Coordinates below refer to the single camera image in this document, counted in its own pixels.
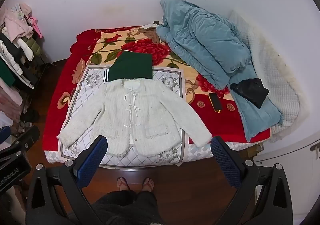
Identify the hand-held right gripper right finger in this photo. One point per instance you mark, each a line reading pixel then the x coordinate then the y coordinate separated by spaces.
pixel 226 163

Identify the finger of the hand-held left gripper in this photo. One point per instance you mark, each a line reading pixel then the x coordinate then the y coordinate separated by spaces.
pixel 4 134
pixel 26 139

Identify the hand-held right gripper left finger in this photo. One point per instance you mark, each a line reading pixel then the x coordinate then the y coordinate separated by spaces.
pixel 92 163

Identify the white fluffy blanket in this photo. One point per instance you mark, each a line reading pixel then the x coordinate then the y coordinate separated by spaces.
pixel 150 115

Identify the rack of hanging clothes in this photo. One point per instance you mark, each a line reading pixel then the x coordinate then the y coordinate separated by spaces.
pixel 17 40

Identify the white quilted mattress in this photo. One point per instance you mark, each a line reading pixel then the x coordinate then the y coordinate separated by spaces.
pixel 198 151

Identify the person's left foot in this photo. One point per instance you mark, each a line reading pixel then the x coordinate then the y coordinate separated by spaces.
pixel 123 183

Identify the person's foot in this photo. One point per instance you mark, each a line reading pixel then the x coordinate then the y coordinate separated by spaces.
pixel 147 184
pixel 123 183

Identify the red floral blanket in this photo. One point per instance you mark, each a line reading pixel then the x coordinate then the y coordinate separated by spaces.
pixel 212 126

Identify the person's dark pants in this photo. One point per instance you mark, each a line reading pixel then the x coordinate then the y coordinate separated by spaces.
pixel 127 210

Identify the person's right foot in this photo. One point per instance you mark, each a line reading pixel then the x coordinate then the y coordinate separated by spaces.
pixel 147 184

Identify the black phone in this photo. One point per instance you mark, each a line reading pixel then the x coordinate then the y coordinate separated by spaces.
pixel 214 101

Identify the white grey patterned mat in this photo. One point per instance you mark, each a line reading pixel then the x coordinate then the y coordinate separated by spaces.
pixel 82 95

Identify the black plastic bag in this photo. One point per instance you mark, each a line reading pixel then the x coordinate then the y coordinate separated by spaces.
pixel 250 91

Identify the white waffle blanket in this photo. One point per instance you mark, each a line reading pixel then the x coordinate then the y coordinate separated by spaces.
pixel 275 77

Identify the folded green garment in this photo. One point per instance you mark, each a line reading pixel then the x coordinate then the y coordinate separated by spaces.
pixel 132 65

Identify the blue quilt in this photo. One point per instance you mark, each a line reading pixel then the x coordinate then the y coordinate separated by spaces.
pixel 205 40

